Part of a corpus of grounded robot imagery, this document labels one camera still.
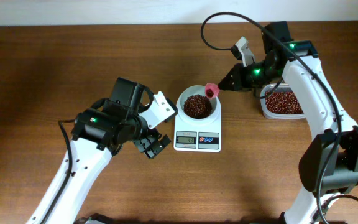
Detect pink measuring scoop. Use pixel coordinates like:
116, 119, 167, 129
204, 83, 220, 99

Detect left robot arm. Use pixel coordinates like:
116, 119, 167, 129
28, 78, 178, 223

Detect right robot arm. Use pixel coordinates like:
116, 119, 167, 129
219, 21, 358, 224

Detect white digital kitchen scale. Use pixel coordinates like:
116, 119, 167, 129
173, 114, 222, 152

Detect clear plastic container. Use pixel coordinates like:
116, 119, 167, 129
257, 83, 305, 119

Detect red adzuki beans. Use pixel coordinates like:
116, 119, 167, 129
265, 91, 303, 114

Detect red beans in bowl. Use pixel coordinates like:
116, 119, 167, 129
183, 95, 212, 119

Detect white round bowl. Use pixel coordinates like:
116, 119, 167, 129
177, 85, 221, 123

